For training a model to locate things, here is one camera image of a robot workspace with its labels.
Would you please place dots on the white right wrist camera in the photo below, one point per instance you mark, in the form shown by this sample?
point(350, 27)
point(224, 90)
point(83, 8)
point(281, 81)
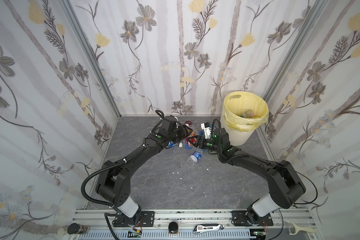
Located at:
point(207, 130)

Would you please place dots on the yellow plastic bin liner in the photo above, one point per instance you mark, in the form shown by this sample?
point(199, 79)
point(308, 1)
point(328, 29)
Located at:
point(246, 115)

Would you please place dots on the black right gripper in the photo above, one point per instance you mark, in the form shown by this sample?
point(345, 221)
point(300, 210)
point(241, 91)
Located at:
point(200, 142)

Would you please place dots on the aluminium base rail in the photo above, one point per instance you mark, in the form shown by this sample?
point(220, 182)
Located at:
point(272, 228)

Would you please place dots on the white ribbed trash bin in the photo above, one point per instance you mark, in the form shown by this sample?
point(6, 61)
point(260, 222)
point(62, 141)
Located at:
point(243, 132)

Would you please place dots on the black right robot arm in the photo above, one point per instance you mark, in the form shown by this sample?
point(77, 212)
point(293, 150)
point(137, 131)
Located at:
point(284, 184)

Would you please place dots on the black jar on rail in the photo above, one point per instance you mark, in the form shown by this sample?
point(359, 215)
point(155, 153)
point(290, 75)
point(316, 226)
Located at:
point(77, 229)

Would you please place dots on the blue label bottle blue cap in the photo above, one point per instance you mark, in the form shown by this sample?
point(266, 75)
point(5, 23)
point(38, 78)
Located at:
point(195, 157)

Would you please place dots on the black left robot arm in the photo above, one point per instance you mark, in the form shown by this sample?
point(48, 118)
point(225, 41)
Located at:
point(114, 178)

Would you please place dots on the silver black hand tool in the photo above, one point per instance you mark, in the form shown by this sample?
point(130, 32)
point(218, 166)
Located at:
point(204, 228)

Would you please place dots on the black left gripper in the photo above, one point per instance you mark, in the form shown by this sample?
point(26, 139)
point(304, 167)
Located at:
point(182, 132)

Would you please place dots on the orange juice bottle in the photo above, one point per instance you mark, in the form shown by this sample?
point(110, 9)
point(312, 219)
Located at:
point(190, 141)

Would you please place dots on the clear bottle green band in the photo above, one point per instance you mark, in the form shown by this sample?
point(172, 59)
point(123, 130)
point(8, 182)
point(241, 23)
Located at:
point(248, 114)

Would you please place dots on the black round knob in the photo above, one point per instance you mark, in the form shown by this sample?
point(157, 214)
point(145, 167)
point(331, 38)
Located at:
point(173, 228)

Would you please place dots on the white slotted cable duct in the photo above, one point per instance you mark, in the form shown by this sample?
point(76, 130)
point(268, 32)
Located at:
point(186, 234)

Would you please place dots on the cream plastic peeler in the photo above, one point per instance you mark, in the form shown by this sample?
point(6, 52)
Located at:
point(294, 229)

